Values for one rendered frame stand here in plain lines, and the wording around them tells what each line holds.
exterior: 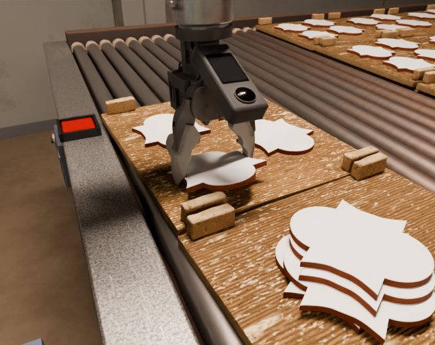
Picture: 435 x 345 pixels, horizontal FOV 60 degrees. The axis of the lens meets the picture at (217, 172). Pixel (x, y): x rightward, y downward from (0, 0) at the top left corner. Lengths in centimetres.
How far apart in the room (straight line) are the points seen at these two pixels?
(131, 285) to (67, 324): 120
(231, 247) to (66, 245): 157
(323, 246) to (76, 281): 146
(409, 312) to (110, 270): 31
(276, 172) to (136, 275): 26
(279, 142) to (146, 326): 38
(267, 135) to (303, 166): 11
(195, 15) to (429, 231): 38
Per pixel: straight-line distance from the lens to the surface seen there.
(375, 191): 57
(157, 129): 69
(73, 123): 80
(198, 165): 56
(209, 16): 46
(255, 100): 43
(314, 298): 38
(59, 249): 195
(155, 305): 42
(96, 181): 62
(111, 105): 79
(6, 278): 191
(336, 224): 44
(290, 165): 60
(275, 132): 68
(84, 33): 157
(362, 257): 41
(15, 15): 297
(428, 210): 56
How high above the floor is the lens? 123
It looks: 32 degrees down
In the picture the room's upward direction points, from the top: straight up
